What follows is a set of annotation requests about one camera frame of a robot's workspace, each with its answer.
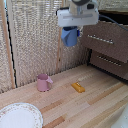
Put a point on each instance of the blue mug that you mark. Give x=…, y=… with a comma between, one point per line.
x=69, y=37

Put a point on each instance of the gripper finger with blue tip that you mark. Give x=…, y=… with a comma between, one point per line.
x=78, y=32

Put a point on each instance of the pink mug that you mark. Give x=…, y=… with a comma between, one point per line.
x=42, y=83

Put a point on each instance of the orange block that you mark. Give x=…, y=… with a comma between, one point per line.
x=78, y=87

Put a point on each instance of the white plate with patterned rim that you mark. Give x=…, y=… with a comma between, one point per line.
x=18, y=116

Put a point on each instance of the dark wooden drawer cabinet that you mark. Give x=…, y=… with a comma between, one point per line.
x=90, y=63

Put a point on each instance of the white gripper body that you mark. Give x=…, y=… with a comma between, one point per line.
x=78, y=19

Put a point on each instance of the wooden screen post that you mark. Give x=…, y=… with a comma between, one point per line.
x=6, y=43

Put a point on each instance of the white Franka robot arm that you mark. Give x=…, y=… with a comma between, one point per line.
x=83, y=3

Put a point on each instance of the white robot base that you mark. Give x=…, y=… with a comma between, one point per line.
x=121, y=120

